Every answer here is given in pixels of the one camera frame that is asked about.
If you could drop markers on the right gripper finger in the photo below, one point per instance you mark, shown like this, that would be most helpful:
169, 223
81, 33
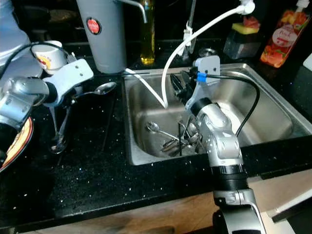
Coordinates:
187, 78
177, 87

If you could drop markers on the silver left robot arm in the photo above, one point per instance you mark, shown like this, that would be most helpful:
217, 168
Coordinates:
24, 92

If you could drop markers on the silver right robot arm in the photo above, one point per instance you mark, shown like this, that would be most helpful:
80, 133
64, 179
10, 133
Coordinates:
222, 141

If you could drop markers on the round metal sink cap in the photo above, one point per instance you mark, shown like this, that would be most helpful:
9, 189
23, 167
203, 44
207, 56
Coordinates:
207, 52

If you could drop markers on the white printed cup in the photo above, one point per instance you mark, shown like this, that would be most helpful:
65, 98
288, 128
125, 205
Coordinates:
48, 58

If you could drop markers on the yellow oil bottle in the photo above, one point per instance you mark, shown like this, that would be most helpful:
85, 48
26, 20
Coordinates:
146, 46

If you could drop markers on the slim metal faucet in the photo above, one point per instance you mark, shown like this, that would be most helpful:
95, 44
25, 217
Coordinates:
190, 19

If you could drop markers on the black sponge holder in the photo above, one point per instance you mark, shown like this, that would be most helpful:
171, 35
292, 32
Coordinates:
239, 46

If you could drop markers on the grey water dispenser red logo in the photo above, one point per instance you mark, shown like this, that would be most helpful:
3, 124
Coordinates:
107, 44

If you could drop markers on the plate with orange rim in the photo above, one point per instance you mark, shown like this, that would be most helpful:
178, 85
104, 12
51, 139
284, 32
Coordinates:
19, 146

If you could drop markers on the stainless steel sink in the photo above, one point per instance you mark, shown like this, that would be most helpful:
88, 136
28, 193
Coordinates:
263, 112

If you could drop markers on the yellow sponge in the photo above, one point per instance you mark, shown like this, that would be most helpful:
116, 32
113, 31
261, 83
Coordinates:
243, 28

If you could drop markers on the red scrubber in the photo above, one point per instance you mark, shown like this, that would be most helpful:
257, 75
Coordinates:
251, 22

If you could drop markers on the round metal dish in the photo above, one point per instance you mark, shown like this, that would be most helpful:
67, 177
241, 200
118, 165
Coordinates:
63, 15

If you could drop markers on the large translucent water jug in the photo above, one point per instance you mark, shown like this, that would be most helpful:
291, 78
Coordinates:
9, 34

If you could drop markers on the peach soap pump bottle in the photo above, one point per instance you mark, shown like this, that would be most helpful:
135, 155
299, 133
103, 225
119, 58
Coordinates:
285, 39

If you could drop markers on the wooden cabinet front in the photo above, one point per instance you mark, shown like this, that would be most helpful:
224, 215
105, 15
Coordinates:
126, 214

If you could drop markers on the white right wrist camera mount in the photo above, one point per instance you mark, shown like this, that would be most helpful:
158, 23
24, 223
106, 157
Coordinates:
208, 66

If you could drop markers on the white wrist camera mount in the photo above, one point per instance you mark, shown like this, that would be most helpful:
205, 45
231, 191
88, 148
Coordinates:
73, 75
208, 66

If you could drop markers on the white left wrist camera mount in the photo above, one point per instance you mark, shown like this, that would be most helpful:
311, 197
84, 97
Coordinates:
73, 75

